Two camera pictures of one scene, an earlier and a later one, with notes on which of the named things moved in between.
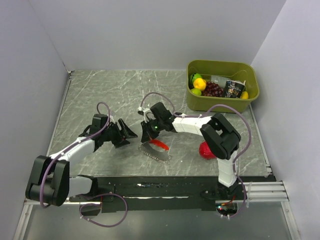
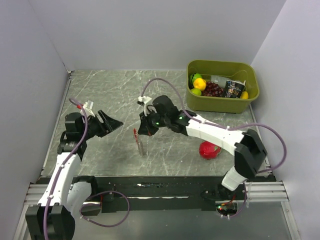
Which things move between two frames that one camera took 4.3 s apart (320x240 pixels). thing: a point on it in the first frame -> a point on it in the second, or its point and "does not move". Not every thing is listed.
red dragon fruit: (205, 151) does not move
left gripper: (125, 131) -> (109, 124)
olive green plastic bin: (235, 71) does not move
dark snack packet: (233, 89) does not move
